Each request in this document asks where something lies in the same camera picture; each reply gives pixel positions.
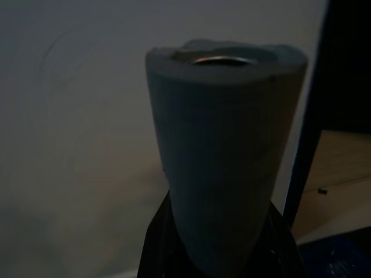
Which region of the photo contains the blue plastic bucket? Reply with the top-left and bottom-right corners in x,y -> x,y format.
297,227 -> 371,278

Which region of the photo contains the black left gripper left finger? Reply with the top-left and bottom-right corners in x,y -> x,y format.
139,193 -> 198,278

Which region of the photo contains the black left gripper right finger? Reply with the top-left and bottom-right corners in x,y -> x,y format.
248,202 -> 303,278

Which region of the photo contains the grey foam-covered broom handle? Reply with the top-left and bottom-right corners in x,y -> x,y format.
144,39 -> 308,276

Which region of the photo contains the light wooden shelf board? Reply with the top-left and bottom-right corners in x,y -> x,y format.
295,129 -> 371,242

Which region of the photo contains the dark blue metal rack frame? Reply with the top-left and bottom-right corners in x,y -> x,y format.
282,0 -> 371,232

